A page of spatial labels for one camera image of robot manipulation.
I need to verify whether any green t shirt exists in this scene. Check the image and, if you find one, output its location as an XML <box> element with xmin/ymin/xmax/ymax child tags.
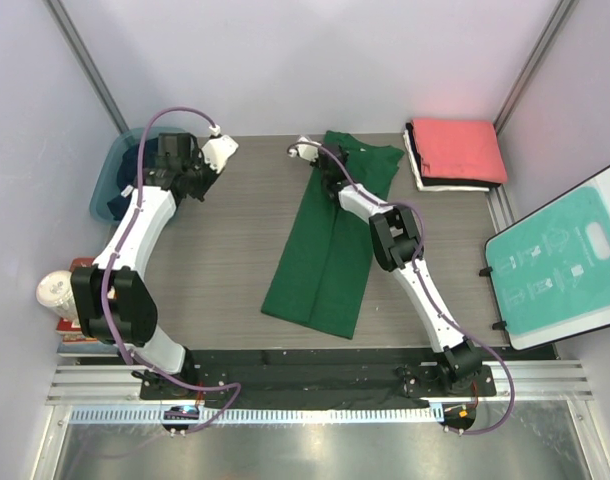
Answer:
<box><xmin>260</xmin><ymin>129</ymin><xmax>405</xmax><ymax>340</ymax></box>

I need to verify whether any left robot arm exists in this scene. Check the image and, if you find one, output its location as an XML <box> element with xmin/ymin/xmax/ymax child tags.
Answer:
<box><xmin>70</xmin><ymin>129</ymin><xmax>238</xmax><ymax>399</ymax></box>

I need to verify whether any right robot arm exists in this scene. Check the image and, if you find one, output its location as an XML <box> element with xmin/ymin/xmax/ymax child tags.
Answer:
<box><xmin>313</xmin><ymin>146</ymin><xmax>482</xmax><ymax>395</ymax></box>

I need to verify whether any stack of red books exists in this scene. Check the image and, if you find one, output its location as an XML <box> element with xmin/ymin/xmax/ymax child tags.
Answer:
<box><xmin>50</xmin><ymin>257</ymin><xmax>119</xmax><ymax>357</ymax></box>

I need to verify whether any navy blue t shirt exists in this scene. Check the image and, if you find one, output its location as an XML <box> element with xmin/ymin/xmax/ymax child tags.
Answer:
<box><xmin>107</xmin><ymin>138</ymin><xmax>158</xmax><ymax>221</ymax></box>

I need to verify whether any blue plastic basket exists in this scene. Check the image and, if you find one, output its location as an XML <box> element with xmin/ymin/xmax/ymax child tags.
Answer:
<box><xmin>89</xmin><ymin>128</ymin><xmax>143</xmax><ymax>225</ymax></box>

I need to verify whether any folded red t shirt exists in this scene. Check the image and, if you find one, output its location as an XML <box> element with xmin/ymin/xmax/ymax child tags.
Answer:
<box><xmin>408</xmin><ymin>118</ymin><xmax>508</xmax><ymax>187</ymax></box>

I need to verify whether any clear plastic jar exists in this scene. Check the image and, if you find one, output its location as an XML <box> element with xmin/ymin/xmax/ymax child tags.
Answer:
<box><xmin>36</xmin><ymin>270</ymin><xmax>78</xmax><ymax>321</ymax></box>

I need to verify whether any teal folding board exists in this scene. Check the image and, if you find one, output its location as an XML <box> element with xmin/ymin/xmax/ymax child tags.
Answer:
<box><xmin>484</xmin><ymin>165</ymin><xmax>610</xmax><ymax>350</ymax></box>

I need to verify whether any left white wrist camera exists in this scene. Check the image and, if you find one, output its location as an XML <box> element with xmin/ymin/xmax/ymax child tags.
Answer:
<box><xmin>202</xmin><ymin>135</ymin><xmax>239</xmax><ymax>174</ymax></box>

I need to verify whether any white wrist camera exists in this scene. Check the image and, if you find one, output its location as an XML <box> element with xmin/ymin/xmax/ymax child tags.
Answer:
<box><xmin>202</xmin><ymin>135</ymin><xmax>239</xmax><ymax>174</ymax></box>
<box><xmin>287</xmin><ymin>136</ymin><xmax>321</xmax><ymax>164</ymax></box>

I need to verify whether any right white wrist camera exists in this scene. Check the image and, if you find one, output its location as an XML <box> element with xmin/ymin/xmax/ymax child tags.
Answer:
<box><xmin>287</xmin><ymin>136</ymin><xmax>321</xmax><ymax>164</ymax></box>

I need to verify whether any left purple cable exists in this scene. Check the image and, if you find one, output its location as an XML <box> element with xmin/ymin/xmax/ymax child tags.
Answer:
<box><xmin>100</xmin><ymin>106</ymin><xmax>244</xmax><ymax>435</ymax></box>

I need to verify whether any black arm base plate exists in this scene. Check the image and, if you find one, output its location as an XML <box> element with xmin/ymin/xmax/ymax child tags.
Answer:
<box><xmin>139</xmin><ymin>348</ymin><xmax>497</xmax><ymax>401</ymax></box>

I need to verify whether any aluminium rail frame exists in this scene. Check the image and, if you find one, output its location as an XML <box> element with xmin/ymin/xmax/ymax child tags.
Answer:
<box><xmin>45</xmin><ymin>360</ymin><xmax>593</xmax><ymax>406</ymax></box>

